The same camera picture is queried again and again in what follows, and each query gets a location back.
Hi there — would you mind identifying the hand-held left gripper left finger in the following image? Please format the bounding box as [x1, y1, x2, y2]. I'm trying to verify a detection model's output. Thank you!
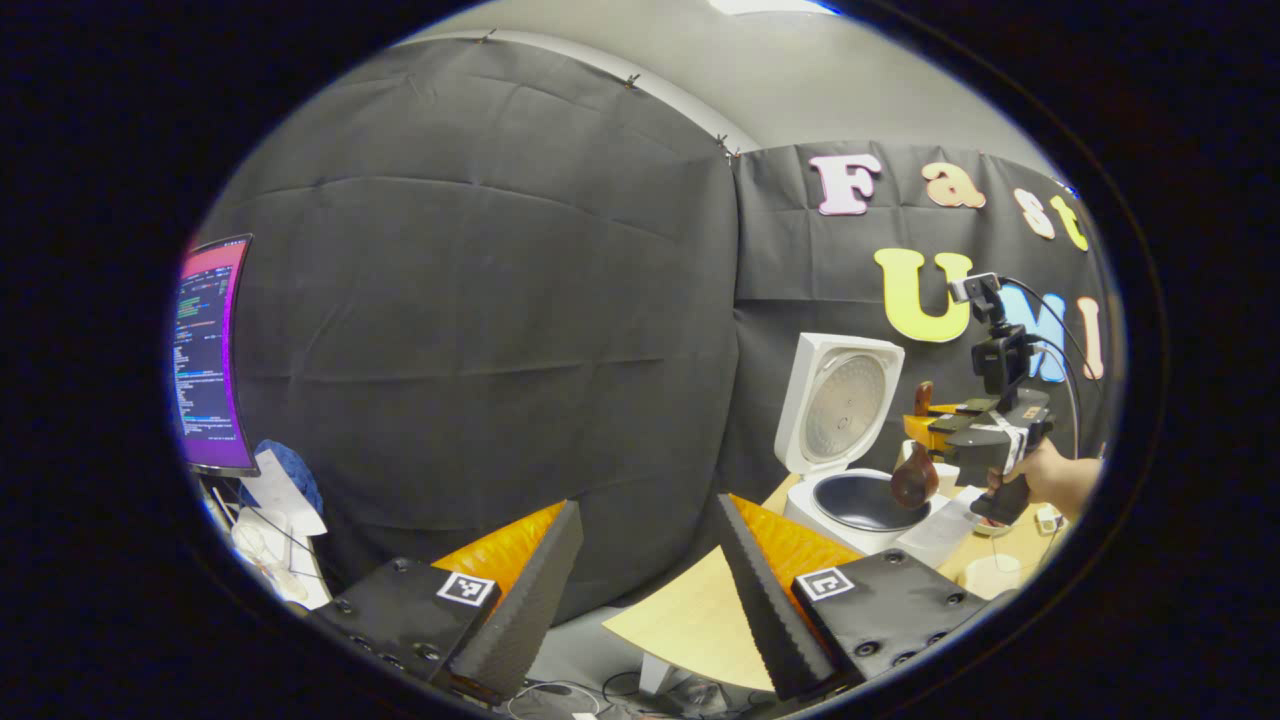
[305, 500, 586, 706]

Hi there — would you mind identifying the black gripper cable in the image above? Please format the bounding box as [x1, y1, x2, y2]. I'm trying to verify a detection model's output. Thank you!
[998, 276, 1103, 386]

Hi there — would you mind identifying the large ceiling light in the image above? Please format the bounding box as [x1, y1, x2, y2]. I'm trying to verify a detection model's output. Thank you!
[710, 0, 841, 16]

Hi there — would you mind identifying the blue cloth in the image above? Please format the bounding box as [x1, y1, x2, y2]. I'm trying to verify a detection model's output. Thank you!
[258, 440, 323, 513]

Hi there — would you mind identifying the white paper sheet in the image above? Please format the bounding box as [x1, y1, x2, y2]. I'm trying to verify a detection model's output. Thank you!
[240, 450, 329, 538]

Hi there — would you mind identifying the brown wooden spoon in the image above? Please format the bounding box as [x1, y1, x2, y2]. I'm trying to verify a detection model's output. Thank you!
[890, 380, 941, 511]

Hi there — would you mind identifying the white cloth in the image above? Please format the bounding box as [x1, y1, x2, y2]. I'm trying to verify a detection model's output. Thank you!
[895, 487, 986, 567]

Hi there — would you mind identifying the computer monitor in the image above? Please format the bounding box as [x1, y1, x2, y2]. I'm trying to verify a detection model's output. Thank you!
[168, 235, 259, 477]

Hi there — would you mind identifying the white rice cooker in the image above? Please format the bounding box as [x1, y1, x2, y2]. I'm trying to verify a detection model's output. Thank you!
[775, 333, 951, 556]

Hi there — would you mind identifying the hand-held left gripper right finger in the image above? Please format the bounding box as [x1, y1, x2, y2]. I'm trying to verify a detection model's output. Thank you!
[713, 493, 1003, 701]

